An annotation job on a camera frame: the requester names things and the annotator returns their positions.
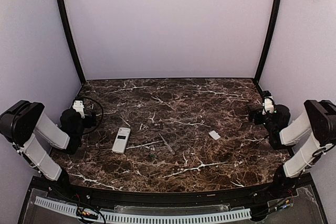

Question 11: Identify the white remote control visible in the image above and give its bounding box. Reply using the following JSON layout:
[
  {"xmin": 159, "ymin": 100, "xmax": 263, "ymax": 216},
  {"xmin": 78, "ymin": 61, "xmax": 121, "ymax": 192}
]
[{"xmin": 112, "ymin": 127, "xmax": 131, "ymax": 154}]

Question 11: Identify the white battery cover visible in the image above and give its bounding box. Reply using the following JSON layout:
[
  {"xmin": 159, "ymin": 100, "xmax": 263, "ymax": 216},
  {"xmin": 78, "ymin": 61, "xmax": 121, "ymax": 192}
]
[{"xmin": 209, "ymin": 130, "xmax": 221, "ymax": 140}]

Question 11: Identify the clear handle screwdriver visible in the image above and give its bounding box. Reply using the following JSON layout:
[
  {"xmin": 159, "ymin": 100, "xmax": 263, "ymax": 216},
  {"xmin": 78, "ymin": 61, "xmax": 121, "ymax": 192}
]
[{"xmin": 159, "ymin": 133, "xmax": 176, "ymax": 155}]

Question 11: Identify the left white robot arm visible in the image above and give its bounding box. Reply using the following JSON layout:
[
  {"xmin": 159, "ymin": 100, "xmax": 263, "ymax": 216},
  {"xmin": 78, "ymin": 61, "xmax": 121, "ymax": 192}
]
[{"xmin": 1, "ymin": 100, "xmax": 98, "ymax": 186}]

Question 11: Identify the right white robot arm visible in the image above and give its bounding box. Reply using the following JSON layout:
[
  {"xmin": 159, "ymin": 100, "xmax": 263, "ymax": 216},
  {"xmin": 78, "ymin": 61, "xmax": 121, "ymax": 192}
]
[{"xmin": 247, "ymin": 97, "xmax": 335, "ymax": 184}]

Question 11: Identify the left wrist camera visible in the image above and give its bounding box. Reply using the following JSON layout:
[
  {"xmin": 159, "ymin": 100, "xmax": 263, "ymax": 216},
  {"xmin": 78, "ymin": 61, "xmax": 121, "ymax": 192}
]
[{"xmin": 60, "ymin": 100, "xmax": 85, "ymax": 138}]

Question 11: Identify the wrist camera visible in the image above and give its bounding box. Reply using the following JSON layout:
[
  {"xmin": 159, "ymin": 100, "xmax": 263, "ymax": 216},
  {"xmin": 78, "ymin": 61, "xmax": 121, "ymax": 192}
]
[
  {"xmin": 60, "ymin": 100, "xmax": 85, "ymax": 138},
  {"xmin": 262, "ymin": 91, "xmax": 290, "ymax": 132}
]

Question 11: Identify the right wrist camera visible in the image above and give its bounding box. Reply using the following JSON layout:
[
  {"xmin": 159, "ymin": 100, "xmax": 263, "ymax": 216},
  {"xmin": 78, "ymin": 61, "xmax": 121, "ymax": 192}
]
[{"xmin": 262, "ymin": 91, "xmax": 290, "ymax": 132}]

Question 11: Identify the black front rail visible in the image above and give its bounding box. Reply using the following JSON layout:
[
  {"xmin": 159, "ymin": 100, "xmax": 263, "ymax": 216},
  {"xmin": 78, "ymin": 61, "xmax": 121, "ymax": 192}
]
[{"xmin": 31, "ymin": 178, "xmax": 294, "ymax": 209}]

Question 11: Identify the white slotted cable duct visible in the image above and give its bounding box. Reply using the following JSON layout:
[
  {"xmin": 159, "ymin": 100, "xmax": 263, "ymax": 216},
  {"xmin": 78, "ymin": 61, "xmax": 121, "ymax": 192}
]
[{"xmin": 34, "ymin": 196, "xmax": 251, "ymax": 223}]

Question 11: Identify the right black frame post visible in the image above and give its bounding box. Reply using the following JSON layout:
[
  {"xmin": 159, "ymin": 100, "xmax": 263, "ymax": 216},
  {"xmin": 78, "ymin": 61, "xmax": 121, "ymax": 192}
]
[{"xmin": 254, "ymin": 0, "xmax": 281, "ymax": 84}]

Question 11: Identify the black frame post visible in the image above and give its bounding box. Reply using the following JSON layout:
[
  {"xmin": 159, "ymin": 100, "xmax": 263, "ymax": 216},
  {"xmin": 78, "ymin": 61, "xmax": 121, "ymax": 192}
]
[
  {"xmin": 254, "ymin": 0, "xmax": 281, "ymax": 84},
  {"xmin": 56, "ymin": 0, "xmax": 86, "ymax": 85}
]

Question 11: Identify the left black frame post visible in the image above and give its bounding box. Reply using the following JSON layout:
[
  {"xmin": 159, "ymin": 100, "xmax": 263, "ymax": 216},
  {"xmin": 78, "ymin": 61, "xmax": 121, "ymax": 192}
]
[{"xmin": 56, "ymin": 0, "xmax": 86, "ymax": 85}]

